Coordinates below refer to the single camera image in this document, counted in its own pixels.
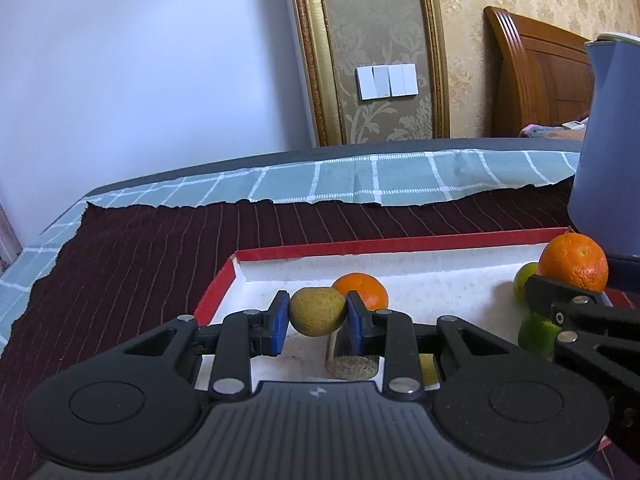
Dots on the pink bed blanket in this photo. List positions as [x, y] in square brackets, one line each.
[537, 131]

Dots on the smooth orange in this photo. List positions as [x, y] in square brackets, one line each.
[367, 290]

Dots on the blue electric kettle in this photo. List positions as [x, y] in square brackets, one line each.
[607, 160]

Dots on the dark maroon striped cloth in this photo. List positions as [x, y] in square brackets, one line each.
[150, 260]

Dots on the gold wall frame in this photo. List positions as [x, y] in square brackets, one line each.
[310, 60]

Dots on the small white object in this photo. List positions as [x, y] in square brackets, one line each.
[575, 124]

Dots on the white wall switch panel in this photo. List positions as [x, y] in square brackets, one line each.
[387, 81]

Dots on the yellow fruit piece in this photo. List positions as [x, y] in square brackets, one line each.
[428, 367]

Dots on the teal plaid cloth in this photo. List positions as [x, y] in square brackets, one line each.
[400, 175]

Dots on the brown kiwi fruit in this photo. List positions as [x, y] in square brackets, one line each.
[317, 310]

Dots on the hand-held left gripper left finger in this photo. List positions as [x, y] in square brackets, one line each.
[278, 325]

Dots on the yellow-green lime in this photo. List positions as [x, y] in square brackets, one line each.
[524, 280]

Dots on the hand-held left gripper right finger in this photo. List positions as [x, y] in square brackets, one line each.
[357, 325]

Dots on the cut green fruit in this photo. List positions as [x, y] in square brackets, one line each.
[537, 335]

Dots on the rough-skinned orange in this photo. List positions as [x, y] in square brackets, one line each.
[575, 260]

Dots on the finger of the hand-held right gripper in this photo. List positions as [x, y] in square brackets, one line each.
[550, 297]
[620, 316]

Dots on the red cardboard box tray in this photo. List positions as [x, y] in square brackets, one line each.
[450, 270]

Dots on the wooden bed headboard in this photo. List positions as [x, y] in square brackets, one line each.
[540, 75]

